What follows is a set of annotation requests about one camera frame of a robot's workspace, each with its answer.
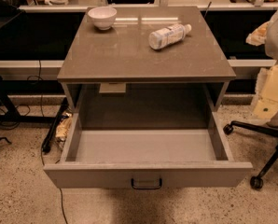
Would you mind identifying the grey drawer cabinet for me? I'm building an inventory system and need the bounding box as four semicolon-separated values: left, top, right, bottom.
56;5;237;117

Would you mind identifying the white plastic bottle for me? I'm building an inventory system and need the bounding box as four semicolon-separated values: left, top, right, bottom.
148;23;192;50

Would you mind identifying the white ceramic bowl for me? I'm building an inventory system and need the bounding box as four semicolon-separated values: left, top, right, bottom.
88;7;117;30

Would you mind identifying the black top drawer handle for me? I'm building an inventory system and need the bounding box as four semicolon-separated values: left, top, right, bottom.
131;178;162;190

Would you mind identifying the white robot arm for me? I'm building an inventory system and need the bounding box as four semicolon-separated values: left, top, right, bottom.
246;10;278;119

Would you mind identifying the black floor cable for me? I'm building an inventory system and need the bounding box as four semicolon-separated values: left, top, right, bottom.
39;147;70;224

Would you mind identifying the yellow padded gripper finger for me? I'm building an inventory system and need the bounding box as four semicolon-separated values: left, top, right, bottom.
246;21;278;119

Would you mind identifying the grey top drawer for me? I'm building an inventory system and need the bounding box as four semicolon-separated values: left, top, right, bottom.
43;83;254;190

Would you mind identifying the black desk leg frame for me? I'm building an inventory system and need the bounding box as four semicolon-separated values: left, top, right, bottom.
0;76;55;123

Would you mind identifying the black power strip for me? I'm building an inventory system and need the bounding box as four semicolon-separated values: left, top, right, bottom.
41;98;68;153

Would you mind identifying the yellow crumpled wrapper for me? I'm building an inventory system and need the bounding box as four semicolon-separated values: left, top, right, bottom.
55;112;72;140

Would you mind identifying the grey office chair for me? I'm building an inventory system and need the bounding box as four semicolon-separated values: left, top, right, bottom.
223;100;278;190

